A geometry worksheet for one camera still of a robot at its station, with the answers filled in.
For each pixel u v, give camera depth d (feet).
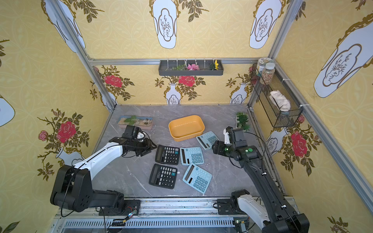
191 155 2.97
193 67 2.88
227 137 2.31
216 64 2.88
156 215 2.39
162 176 2.70
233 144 1.89
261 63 2.80
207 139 3.20
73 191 1.38
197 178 2.68
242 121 3.37
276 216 1.26
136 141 2.45
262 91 3.51
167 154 2.96
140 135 2.44
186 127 3.52
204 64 3.03
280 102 2.27
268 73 2.62
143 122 3.51
